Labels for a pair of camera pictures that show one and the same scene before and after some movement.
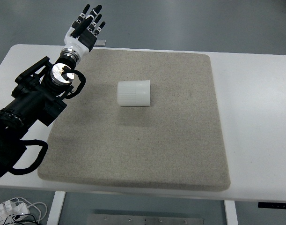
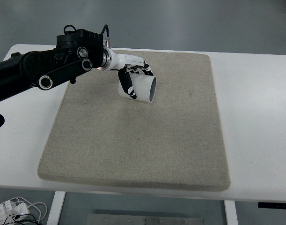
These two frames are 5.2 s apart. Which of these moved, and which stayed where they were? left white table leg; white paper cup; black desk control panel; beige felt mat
Moved: white paper cup
Stayed: left white table leg; beige felt mat; black desk control panel
